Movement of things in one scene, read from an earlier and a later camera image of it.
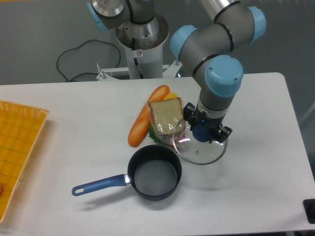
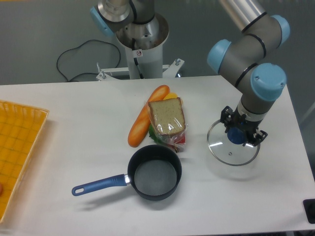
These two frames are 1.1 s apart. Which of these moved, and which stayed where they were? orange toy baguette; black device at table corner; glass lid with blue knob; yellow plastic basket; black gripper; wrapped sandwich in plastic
Moved: black gripper; glass lid with blue knob
Stayed: black device at table corner; yellow plastic basket; wrapped sandwich in plastic; orange toy baguette
